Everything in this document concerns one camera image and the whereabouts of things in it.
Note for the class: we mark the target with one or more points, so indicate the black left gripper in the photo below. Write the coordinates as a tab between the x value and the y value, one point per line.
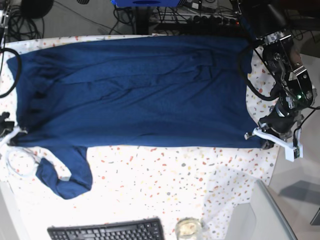
282	122

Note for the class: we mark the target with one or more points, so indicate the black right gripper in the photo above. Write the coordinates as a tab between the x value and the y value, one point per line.
6	125

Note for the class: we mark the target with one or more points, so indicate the dark blue t-shirt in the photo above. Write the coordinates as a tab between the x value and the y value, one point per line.
162	91

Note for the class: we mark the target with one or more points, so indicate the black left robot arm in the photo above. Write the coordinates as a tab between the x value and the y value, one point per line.
293	88

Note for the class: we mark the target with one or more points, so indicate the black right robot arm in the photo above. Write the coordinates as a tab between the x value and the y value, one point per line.
5	12

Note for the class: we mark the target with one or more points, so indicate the terrazzo patterned table cloth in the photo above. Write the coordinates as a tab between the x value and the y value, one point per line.
132	182

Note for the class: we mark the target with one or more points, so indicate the clear glass jar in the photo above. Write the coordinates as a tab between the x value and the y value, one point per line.
189	229

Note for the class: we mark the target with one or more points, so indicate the black power strip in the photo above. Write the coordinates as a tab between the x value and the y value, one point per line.
186	18

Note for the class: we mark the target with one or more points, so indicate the black computer keyboard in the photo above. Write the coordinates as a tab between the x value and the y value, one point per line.
146	229

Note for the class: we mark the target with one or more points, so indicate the blue box with oval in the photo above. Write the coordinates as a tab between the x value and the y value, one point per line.
148	3

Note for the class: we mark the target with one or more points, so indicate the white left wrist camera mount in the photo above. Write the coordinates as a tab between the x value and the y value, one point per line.
293	150

